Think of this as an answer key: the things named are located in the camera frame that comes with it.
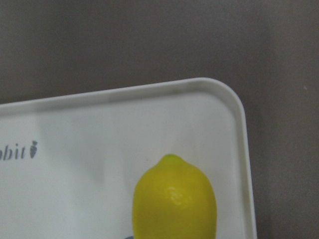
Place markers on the yellow lemon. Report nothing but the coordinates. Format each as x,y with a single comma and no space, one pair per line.
174,200

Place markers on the white rabbit print tray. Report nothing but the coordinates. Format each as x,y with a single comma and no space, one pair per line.
69,165

